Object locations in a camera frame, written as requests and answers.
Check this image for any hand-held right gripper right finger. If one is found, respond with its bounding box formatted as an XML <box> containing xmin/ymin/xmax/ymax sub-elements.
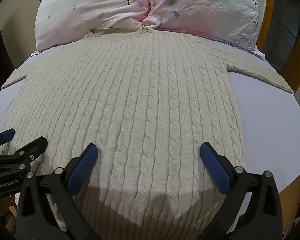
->
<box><xmin>199</xmin><ymin>142</ymin><xmax>283</xmax><ymax>240</ymax></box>

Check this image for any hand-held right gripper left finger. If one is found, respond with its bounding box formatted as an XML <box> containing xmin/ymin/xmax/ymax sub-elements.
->
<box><xmin>17</xmin><ymin>143</ymin><xmax>101</xmax><ymax>240</ymax></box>

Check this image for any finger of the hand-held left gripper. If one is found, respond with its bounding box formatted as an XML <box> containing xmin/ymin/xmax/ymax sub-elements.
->
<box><xmin>0</xmin><ymin>128</ymin><xmax>16</xmax><ymax>148</ymax></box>
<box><xmin>0</xmin><ymin>137</ymin><xmax>48</xmax><ymax>171</ymax></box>

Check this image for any beige cable-knit sweater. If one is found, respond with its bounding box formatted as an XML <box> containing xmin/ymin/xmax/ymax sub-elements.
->
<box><xmin>1</xmin><ymin>27</ymin><xmax>294</xmax><ymax>240</ymax></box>

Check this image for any person's left hand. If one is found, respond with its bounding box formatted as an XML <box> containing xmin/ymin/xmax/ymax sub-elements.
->
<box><xmin>0</xmin><ymin>194</ymin><xmax>18</xmax><ymax>233</ymax></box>

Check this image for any white floral tree-print pillow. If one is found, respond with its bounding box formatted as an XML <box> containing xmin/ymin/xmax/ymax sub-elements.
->
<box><xmin>34</xmin><ymin>0</ymin><xmax>153</xmax><ymax>52</ymax></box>

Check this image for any pink floral pillow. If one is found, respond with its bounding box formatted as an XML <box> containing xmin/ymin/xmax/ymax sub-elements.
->
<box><xmin>142</xmin><ymin>0</ymin><xmax>266</xmax><ymax>57</ymax></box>

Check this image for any wooden bed frame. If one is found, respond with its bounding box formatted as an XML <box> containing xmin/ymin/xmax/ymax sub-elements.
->
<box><xmin>256</xmin><ymin>0</ymin><xmax>300</xmax><ymax>93</ymax></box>

